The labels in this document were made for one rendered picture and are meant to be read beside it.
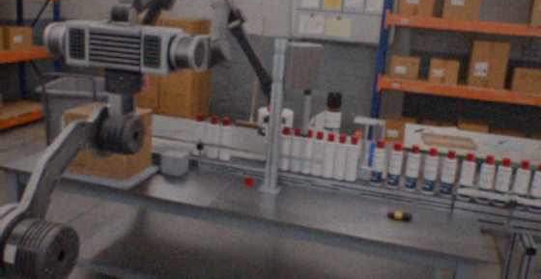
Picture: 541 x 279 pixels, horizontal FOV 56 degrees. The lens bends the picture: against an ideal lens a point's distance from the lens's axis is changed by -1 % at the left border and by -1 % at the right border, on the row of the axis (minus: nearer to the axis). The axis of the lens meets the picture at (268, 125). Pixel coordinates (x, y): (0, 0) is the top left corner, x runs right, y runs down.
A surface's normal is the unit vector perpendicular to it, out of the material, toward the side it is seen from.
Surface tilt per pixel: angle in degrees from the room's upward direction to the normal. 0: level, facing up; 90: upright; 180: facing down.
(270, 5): 90
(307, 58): 90
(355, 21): 90
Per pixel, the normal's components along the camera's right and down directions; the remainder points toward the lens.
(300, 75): 0.61, 0.23
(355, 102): -0.27, 0.21
